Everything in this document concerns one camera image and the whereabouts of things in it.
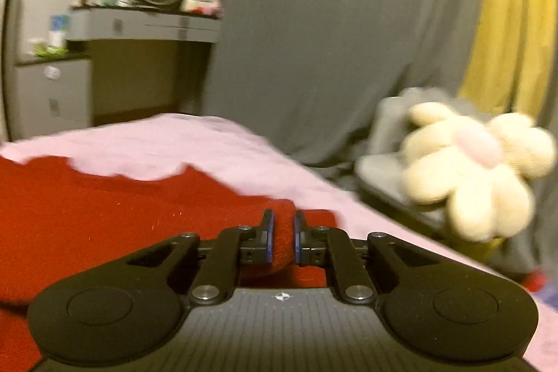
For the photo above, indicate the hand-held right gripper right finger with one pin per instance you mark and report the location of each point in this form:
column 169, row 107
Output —
column 298, row 239

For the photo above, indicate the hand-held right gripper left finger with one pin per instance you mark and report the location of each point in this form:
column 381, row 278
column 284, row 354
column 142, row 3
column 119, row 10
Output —
column 270, row 239

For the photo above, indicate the red knit garment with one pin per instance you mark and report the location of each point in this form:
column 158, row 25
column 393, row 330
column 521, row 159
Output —
column 109, row 215

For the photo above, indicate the grey chair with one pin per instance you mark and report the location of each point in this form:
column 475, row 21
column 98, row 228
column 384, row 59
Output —
column 383, row 180

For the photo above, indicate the pink fleece blanket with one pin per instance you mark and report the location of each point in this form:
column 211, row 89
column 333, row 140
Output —
column 183, row 145

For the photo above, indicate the cream flower plush cushion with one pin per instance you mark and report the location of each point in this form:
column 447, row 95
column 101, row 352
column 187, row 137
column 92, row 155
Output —
column 471, row 176

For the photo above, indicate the grey curtain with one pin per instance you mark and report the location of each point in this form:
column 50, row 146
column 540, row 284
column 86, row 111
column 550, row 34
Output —
column 327, row 27

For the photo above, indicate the grey vanity desk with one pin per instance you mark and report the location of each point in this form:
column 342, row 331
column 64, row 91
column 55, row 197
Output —
column 144, row 27

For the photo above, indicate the white container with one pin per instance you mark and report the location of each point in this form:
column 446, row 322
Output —
column 192, row 3

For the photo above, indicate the grey drawer cabinet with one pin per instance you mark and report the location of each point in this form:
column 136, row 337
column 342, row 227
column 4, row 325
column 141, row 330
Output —
column 52, row 93

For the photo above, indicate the green packet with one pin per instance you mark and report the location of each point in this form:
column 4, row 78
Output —
column 52, row 49

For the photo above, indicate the white cup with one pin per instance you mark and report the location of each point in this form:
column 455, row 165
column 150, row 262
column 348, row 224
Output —
column 56, row 37

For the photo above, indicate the blue box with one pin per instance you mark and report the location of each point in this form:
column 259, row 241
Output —
column 60, row 23

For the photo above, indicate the yellow curtain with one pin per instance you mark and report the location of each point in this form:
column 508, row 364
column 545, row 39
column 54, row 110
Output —
column 510, row 6

